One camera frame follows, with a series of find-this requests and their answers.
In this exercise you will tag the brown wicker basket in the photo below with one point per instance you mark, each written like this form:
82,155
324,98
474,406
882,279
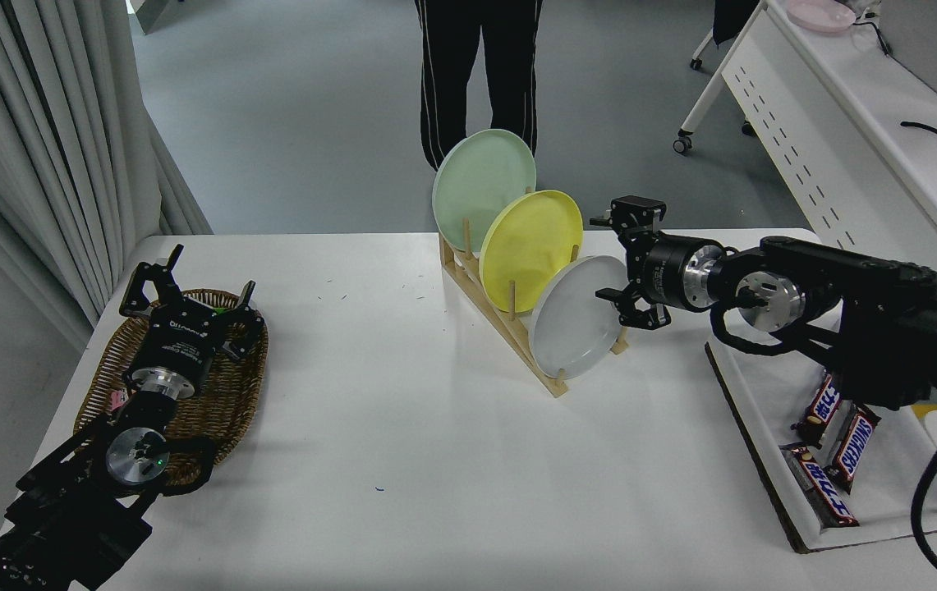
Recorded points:
230,394

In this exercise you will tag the brown snack bar, blue characters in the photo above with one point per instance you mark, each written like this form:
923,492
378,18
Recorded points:
821,486

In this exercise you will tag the yellow flat item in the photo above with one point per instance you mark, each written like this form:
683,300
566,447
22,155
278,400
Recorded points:
928,410

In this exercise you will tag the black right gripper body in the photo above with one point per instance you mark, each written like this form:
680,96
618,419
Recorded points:
659,271

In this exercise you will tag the grey laptop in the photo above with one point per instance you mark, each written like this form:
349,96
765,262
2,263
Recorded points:
928,41

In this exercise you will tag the brown Snickers bar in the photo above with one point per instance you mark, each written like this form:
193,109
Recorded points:
852,447

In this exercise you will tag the grey plate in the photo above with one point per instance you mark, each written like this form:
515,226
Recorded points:
571,324

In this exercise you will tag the small pink item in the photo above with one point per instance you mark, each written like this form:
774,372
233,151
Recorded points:
117,399

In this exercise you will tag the pale green plate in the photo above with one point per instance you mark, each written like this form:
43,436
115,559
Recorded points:
476,185

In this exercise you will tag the white tray with dark edge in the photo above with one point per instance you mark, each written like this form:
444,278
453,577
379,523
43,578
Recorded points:
772,410

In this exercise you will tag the white perforated desk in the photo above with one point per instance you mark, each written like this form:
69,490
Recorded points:
846,123

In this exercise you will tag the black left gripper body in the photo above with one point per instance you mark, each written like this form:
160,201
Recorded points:
182,341

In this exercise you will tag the grey curtain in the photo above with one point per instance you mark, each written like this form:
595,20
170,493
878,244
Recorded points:
25,123

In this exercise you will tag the brown snack bar, white characters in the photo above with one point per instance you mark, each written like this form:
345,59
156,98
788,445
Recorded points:
821,410

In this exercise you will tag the yellow plate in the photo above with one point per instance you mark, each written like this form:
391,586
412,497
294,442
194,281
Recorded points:
530,246

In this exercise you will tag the wooden plate rack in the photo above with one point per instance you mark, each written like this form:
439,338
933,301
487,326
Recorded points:
468,283

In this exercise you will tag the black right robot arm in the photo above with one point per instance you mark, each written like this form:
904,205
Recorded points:
887,312

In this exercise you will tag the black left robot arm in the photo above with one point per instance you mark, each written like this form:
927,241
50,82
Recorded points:
66,517

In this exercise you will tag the pink plate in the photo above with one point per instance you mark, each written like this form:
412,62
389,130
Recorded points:
821,15

